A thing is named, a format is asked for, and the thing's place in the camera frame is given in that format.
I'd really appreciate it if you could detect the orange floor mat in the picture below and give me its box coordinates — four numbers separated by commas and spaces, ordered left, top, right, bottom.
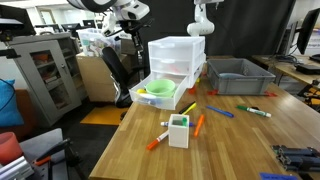
79, 105, 134, 127

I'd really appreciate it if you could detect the black clamp device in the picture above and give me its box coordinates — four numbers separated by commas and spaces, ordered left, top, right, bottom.
271, 144, 320, 173

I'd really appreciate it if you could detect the white translucent bottom drawer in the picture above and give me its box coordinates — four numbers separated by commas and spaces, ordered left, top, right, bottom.
128, 71, 190, 111

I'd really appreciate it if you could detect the wooden side desk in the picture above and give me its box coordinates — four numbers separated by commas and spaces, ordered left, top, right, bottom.
252, 54, 320, 86

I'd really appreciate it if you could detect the purple and white marker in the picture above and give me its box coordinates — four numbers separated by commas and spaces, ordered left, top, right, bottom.
160, 121, 194, 128

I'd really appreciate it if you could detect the small background monitor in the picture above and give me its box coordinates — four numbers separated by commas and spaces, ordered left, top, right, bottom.
60, 22, 83, 33
82, 19, 98, 29

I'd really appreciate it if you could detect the flat black device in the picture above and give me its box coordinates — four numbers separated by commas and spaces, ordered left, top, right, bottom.
294, 63, 320, 75

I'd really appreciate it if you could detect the clear plastic storage bin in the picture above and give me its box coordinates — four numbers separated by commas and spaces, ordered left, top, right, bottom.
76, 28, 118, 58

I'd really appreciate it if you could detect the orange capped white marker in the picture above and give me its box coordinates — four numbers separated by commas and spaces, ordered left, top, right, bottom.
146, 129, 170, 151

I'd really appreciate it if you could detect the green and white marker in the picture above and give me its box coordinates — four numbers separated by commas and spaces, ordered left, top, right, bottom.
236, 104, 272, 118

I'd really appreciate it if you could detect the silver aluminium extrusion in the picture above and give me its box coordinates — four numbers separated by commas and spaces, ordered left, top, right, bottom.
0, 155, 36, 180

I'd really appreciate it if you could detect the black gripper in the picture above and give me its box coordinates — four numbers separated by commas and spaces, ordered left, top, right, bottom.
128, 19, 145, 53

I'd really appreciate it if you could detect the dark grey plastic bin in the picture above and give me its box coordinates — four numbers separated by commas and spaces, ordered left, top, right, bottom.
206, 58, 277, 96

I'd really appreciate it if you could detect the yellow marker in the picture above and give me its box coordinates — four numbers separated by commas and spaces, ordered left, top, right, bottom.
182, 102, 198, 116

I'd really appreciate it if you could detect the black marker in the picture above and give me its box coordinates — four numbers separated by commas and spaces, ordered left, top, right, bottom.
178, 100, 197, 115

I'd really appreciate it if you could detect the white translucent drawer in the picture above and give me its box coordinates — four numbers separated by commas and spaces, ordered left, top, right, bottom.
148, 41, 196, 59
128, 71, 190, 111
149, 56, 196, 75

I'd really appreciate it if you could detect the white oval object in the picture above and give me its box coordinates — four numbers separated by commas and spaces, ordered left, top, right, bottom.
138, 93, 158, 101

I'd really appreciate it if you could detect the white plastic drawer cabinet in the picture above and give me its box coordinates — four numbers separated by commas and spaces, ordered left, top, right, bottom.
147, 35, 207, 90

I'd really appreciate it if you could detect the red cup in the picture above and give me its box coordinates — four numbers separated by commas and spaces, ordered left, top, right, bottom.
0, 131, 24, 166

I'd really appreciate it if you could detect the blue label tag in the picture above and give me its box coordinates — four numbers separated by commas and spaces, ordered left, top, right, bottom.
259, 171, 299, 180

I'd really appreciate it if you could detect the white translucent top drawer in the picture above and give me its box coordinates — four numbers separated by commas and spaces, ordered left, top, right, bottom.
148, 41, 196, 59

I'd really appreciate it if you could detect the yellow and black equipment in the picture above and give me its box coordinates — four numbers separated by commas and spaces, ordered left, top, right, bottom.
298, 83, 320, 108

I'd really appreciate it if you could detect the white square pen cup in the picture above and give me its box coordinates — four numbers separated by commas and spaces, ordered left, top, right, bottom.
167, 113, 191, 149

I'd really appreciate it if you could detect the black computer monitor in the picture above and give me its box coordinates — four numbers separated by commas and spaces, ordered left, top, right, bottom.
295, 7, 320, 56

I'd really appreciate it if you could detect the blue cushion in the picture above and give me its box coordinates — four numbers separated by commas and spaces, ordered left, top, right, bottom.
0, 78, 25, 128

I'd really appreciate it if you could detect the green plastic bowl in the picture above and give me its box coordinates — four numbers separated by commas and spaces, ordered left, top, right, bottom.
145, 78, 177, 98

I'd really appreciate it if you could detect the blue marker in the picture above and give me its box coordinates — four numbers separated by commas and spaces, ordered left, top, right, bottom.
205, 105, 235, 119

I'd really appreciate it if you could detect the grey metal cabinet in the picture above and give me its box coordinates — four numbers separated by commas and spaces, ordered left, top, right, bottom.
6, 32, 83, 128

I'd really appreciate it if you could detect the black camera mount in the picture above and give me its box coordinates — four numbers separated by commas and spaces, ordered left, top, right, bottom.
0, 4, 37, 59

